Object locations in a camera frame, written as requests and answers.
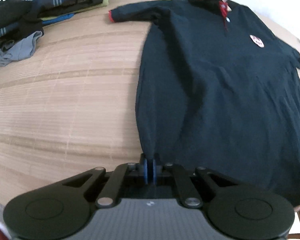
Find blue and yellow-green folded garments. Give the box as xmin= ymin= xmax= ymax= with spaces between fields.
xmin=38 ymin=0 xmax=109 ymax=22

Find black folded garment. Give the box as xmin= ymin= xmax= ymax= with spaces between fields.
xmin=0 ymin=0 xmax=43 ymax=41

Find grey folded garment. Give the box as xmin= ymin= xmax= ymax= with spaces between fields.
xmin=0 ymin=31 xmax=43 ymax=67

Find black polo shirt red trim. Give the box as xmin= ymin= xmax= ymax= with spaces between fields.
xmin=109 ymin=0 xmax=300 ymax=206

